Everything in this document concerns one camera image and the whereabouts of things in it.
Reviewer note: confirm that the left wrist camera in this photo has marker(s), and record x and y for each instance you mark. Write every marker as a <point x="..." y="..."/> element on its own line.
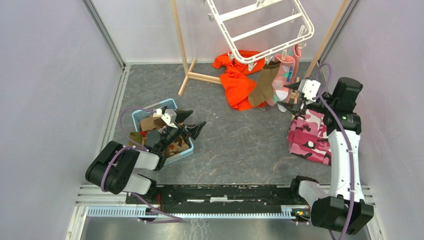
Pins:
<point x="165" y="118"/>

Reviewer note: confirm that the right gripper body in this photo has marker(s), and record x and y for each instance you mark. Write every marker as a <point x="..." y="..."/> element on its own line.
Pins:
<point x="314" y="105"/>

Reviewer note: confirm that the wooden drying rack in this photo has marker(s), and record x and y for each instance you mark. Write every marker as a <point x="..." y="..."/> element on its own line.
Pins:
<point x="190" y="74"/>

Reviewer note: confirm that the pink camouflage backpack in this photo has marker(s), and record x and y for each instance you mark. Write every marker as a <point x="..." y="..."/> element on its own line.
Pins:
<point x="307" y="138"/>

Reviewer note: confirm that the pile of socks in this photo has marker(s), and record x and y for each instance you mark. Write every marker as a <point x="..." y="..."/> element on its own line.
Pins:
<point x="151" y="138"/>

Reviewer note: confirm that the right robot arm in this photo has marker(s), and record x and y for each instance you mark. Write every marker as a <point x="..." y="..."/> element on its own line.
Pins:
<point x="343" y="208"/>

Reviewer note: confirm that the brown tan sock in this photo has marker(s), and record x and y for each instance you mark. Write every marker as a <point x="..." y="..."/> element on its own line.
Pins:
<point x="263" y="92"/>

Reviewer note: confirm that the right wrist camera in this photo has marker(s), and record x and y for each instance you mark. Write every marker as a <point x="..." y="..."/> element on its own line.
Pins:
<point x="309" y="89"/>

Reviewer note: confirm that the light blue basket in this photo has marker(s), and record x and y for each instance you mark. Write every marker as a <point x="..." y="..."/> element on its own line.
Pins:
<point x="170" y="103"/>

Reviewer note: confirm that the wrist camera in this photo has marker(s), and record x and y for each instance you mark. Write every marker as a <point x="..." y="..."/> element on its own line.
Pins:
<point x="165" y="118"/>
<point x="309" y="89"/>

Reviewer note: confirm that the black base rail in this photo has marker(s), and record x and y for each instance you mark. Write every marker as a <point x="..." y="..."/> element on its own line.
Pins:
<point x="230" y="199"/>

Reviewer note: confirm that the pink sock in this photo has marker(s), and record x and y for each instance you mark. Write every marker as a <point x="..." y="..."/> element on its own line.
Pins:
<point x="296" y="54"/>
<point x="284" y="76"/>

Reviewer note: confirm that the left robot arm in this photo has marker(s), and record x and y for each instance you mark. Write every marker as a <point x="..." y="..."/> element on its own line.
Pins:
<point x="113" y="168"/>

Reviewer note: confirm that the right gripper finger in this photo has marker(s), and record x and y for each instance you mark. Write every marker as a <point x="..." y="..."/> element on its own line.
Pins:
<point x="293" y="108"/>
<point x="294" y="86"/>

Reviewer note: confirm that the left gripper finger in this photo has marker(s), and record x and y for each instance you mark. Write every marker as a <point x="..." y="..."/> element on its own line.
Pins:
<point x="193" y="130"/>
<point x="182" y="115"/>

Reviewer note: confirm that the orange shirt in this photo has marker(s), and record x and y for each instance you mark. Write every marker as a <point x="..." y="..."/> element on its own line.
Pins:
<point x="237" y="86"/>

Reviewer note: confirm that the white clip hanger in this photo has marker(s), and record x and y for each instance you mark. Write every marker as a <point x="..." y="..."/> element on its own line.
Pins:
<point x="261" y="28"/>

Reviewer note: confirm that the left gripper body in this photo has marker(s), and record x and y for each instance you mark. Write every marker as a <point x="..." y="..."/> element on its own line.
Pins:
<point x="171" y="134"/>

